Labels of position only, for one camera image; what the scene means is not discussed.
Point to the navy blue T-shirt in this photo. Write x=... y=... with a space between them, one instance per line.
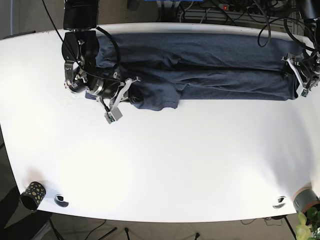
x=204 y=66

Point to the grey plant pot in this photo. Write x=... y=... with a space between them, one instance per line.
x=304 y=199

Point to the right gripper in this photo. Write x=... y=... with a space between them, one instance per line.
x=111 y=98

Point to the silver table grommet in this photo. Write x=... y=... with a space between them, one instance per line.
x=60 y=201
x=279 y=202

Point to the black dotted cup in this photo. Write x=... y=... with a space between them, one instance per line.
x=33 y=196

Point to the left silver table grommet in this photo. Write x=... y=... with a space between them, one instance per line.
x=60 y=201

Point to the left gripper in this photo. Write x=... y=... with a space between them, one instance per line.
x=306 y=69

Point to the right silver table grommet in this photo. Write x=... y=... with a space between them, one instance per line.
x=279 y=202

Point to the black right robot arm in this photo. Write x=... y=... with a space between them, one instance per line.
x=80 y=47

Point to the green potted plant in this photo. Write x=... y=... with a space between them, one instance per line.
x=309 y=225

